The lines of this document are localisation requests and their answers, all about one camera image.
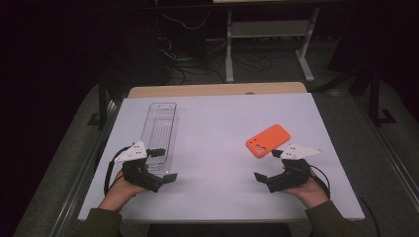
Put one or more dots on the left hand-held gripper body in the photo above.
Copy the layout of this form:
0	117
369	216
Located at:
138	174

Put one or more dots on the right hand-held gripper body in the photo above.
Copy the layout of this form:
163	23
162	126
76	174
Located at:
291	177

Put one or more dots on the orange phone case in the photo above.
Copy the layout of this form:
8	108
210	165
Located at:
268	140

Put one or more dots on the person's right hand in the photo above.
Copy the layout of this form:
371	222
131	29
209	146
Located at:
311	194

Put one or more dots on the person's left hand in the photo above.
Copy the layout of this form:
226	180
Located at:
120	194

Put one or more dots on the clear plastic tray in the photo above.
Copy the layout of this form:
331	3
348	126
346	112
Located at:
159	128

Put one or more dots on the white work board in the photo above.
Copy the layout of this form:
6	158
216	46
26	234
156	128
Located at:
214	184

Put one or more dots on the black metal stand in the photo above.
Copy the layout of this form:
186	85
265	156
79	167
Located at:
375	98
102	102

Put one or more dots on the wooden table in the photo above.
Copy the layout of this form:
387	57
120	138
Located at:
214	89

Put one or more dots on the white metal desk frame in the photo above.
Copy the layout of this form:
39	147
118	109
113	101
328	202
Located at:
270	29

